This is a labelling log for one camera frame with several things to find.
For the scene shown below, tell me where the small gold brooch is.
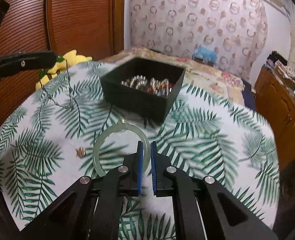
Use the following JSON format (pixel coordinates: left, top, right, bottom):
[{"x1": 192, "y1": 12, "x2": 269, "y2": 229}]
[{"x1": 75, "y1": 147, "x2": 86, "y2": 158}]

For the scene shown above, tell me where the green pendant chain necklace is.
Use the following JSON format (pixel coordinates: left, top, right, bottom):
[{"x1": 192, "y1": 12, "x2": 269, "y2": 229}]
[{"x1": 38, "y1": 55, "x2": 74, "y2": 110}]

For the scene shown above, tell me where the wooden sideboard cabinet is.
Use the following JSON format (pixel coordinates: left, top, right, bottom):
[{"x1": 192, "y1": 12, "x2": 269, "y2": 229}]
[{"x1": 254, "y1": 65, "x2": 295, "y2": 201}]

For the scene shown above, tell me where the blue bag on box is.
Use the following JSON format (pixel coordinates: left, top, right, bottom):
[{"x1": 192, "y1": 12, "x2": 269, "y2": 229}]
[{"x1": 192, "y1": 45, "x2": 218, "y2": 67}]

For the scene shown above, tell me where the circle pattern curtain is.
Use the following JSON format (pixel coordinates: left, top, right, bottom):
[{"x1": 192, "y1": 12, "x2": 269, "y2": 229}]
[{"x1": 130, "y1": 0, "x2": 268, "y2": 80}]

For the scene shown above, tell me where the stack of folded clothes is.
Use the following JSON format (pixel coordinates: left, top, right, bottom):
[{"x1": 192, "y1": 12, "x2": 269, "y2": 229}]
[{"x1": 264, "y1": 51, "x2": 295, "y2": 90}]

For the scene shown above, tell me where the wooden louvered wardrobe door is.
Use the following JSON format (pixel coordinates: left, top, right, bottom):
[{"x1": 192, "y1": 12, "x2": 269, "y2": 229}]
[{"x1": 0, "y1": 0, "x2": 126, "y2": 128}]

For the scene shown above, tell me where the yellow Pikachu plush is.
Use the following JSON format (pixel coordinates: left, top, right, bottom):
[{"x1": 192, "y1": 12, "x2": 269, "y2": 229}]
[{"x1": 35, "y1": 49, "x2": 92, "y2": 90}]

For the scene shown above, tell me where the pale green jade bangle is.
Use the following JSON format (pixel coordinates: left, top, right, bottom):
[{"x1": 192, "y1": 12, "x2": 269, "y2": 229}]
[{"x1": 92, "y1": 123, "x2": 151, "y2": 177}]

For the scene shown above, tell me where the pearl bead necklace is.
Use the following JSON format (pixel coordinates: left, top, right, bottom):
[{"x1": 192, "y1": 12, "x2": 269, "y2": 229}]
[{"x1": 120, "y1": 74, "x2": 173, "y2": 98}]

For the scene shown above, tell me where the palm leaf print cloth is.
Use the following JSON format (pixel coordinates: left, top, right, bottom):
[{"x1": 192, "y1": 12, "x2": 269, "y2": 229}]
[{"x1": 0, "y1": 62, "x2": 279, "y2": 239}]

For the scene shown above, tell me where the black jewelry box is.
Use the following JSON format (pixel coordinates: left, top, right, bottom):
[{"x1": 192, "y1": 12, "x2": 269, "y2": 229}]
[{"x1": 100, "y1": 59, "x2": 186, "y2": 122}]

